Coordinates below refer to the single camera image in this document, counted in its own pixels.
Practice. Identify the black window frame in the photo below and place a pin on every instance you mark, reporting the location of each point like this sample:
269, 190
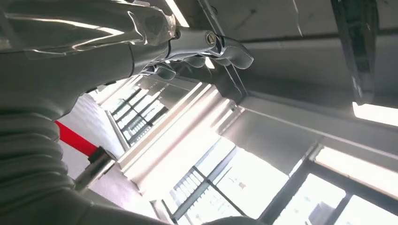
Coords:
289, 192

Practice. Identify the slatted ceiling vent grille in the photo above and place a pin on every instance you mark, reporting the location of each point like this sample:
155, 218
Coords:
199, 186
136, 115

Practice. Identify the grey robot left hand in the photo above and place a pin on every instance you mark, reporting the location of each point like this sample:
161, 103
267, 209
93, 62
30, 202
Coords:
77, 46

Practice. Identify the ceiling strip light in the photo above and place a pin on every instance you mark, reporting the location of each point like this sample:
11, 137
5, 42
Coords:
177, 14
376, 115

